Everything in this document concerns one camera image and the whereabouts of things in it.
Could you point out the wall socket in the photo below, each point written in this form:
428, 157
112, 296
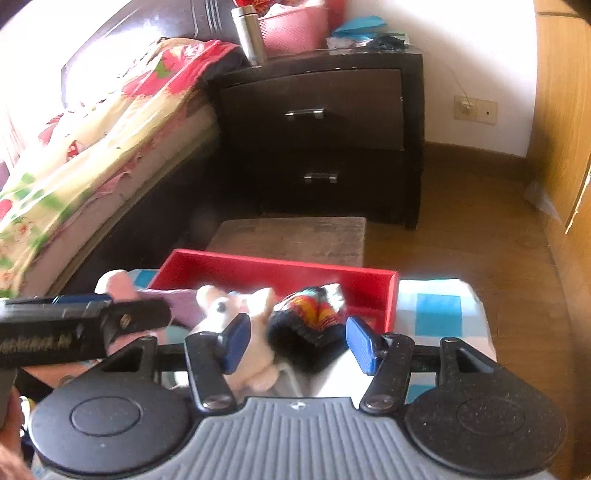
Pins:
475, 110

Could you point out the colourful striped knit sock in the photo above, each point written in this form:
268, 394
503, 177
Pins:
307, 318

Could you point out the red cardboard box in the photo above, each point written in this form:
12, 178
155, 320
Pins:
277, 272

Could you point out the dark wooden bed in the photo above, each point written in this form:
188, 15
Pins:
138, 203

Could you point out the wooden stool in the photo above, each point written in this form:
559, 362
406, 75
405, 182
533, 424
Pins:
286, 237

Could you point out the dark nightstand drawer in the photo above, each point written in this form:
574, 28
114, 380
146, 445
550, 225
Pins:
332, 106
332, 184

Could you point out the steel thermos bottle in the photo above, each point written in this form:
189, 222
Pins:
249, 34

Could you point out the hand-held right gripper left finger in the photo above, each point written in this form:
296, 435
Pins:
238, 341

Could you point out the pink pig plush toy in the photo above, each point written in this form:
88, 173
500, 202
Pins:
121, 282

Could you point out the wooden wardrobe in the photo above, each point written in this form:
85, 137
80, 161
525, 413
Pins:
561, 138

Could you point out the blue paper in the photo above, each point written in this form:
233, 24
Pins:
358, 25

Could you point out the purple cloth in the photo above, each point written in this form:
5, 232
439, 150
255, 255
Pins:
182, 307

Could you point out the pink plastic basket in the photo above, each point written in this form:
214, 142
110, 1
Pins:
293, 30

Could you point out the dark small object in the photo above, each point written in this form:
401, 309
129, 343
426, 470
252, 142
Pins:
391, 40

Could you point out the dark wooden nightstand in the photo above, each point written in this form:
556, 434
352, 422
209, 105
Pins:
323, 138

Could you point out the blue white checkered cloth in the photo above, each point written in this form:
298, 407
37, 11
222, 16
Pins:
443, 314

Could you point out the white plush toy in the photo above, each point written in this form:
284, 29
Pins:
217, 309

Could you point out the person's left hand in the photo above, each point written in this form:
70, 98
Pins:
13, 417

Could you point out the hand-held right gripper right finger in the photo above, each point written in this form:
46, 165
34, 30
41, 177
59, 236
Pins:
360, 344

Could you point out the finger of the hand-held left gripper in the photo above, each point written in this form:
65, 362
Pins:
138, 316
83, 299

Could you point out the white paper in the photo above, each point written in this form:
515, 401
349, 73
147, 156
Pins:
346, 42

